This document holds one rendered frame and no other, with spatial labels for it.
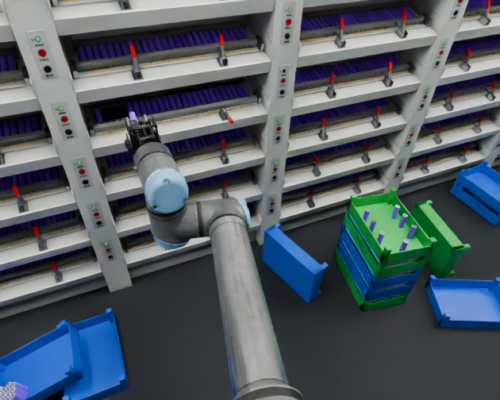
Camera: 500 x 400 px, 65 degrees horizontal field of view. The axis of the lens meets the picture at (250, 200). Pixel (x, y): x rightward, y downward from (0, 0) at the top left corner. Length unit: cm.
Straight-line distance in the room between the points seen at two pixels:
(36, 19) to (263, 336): 90
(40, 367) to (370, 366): 119
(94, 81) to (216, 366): 106
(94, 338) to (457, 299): 151
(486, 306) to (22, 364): 185
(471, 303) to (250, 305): 141
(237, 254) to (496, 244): 170
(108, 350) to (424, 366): 119
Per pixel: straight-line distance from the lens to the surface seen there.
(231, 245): 82
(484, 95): 230
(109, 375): 164
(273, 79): 139
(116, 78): 125
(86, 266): 174
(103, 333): 172
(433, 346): 180
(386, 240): 160
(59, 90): 122
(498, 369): 186
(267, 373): 62
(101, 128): 134
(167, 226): 93
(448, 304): 193
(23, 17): 116
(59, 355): 165
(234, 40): 137
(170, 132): 134
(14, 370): 175
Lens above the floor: 145
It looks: 43 degrees down
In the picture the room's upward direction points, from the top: 2 degrees clockwise
